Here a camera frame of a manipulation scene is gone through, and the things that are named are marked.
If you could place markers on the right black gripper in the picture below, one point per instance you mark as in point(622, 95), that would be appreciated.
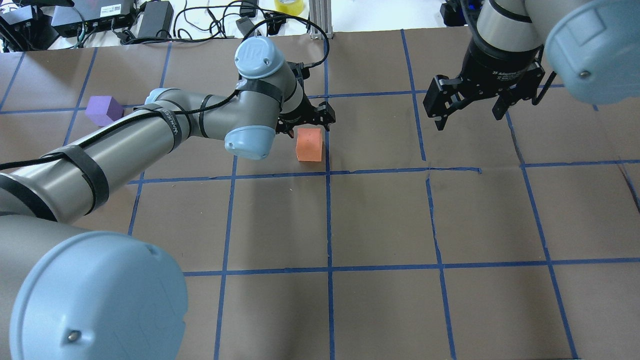
point(500, 66)

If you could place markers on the black network box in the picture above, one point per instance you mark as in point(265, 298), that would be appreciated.
point(86, 16)

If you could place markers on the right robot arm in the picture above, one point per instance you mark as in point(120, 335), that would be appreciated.
point(518, 47)

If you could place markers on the grey connector box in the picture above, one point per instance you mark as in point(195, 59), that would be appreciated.
point(244, 25)

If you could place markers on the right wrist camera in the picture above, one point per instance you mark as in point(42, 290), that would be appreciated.
point(458, 13)

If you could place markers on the yellow tape roll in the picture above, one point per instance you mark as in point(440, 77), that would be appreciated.
point(290, 7)

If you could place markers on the aluminium frame post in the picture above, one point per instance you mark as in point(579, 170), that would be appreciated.
point(320, 13)

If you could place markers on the orange foam block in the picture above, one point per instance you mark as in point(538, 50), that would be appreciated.
point(309, 145)

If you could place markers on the black power adapter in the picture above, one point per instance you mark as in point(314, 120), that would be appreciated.
point(156, 19)

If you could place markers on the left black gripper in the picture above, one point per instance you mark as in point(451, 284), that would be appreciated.
point(301, 114)

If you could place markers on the purple foam block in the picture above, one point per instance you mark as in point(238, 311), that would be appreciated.
point(103, 110)

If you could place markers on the brown paper mat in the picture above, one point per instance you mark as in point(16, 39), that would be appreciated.
point(489, 240)

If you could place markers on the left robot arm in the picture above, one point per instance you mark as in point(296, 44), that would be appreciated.
point(70, 293)

